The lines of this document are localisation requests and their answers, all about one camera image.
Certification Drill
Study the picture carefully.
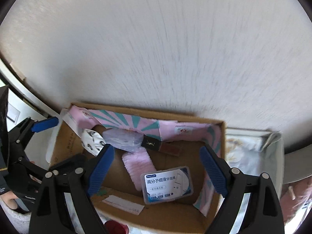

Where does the panda pattern white sock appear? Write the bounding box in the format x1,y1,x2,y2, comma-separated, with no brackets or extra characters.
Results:
80,129,106,156

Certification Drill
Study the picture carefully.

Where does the pink fluffy scrunchie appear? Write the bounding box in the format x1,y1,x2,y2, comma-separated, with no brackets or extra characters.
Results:
122,147,156,191

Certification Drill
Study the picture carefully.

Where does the red lip gloss tube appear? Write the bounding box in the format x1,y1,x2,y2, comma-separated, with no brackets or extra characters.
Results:
141,135,183,156

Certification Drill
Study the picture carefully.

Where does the dental floss pick box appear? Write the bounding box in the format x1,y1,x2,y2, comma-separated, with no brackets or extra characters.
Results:
141,166,194,204

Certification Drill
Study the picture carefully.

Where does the person's left hand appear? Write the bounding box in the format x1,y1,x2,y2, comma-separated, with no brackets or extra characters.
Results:
1,191,19,211

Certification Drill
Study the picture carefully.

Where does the white wardrobe door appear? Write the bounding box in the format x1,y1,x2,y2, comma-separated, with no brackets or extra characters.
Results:
0,53,61,152

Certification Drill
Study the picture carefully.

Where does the red lid round jar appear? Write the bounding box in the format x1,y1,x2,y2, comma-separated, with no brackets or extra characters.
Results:
104,220,129,234

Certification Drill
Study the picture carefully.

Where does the pink striped cardboard box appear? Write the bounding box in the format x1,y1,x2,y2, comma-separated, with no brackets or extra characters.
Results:
50,103,225,233

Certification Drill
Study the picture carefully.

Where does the pink plush pig toy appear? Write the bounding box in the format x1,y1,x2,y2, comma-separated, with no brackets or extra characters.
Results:
280,183,311,224

